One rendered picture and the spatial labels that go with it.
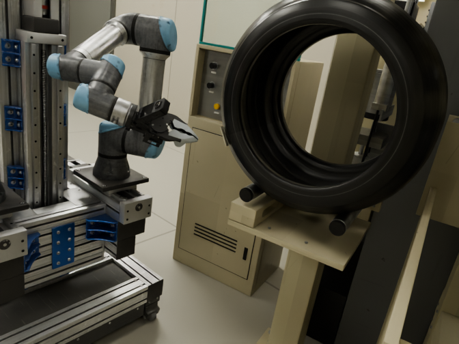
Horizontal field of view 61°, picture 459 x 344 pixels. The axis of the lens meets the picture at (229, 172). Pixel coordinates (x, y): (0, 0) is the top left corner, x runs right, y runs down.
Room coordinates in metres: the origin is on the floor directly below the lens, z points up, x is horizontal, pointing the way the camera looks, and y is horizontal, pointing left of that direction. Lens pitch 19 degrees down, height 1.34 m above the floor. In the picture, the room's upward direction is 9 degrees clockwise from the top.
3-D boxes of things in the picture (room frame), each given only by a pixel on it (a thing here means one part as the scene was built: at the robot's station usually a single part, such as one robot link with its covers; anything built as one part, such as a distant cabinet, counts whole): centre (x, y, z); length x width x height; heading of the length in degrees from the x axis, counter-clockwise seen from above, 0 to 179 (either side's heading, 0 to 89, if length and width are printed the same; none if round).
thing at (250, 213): (1.23, -0.14, 0.84); 0.36 x 0.09 x 0.06; 152
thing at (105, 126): (1.52, 0.48, 0.88); 0.13 x 0.12 x 0.14; 83
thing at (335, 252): (1.17, -0.26, 0.80); 0.37 x 0.36 x 0.02; 62
